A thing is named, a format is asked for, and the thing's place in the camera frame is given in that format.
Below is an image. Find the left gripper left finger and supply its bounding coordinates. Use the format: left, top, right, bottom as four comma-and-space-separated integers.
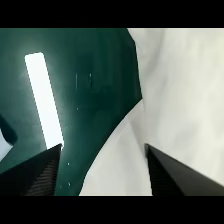
0, 143, 63, 197

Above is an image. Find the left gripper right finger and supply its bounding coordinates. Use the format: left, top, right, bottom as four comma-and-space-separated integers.
144, 143, 224, 197

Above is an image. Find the white garment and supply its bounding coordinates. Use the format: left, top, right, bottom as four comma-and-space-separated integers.
78, 28, 224, 197

